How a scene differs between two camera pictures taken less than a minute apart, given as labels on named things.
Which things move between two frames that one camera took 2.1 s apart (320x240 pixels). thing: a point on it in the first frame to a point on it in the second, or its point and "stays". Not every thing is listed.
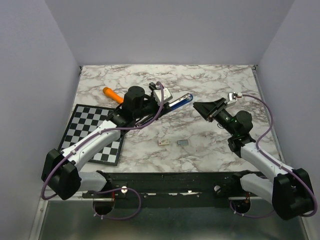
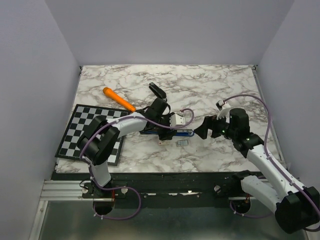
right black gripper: (206, 109) to (210, 122)
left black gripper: (158, 107) to (163, 135)
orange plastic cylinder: (113, 95) stays
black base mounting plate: (173, 190) stays
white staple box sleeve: (163, 142) stays
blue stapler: (181, 102) to (179, 132)
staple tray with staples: (182, 142) stays
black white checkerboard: (84, 119) stays
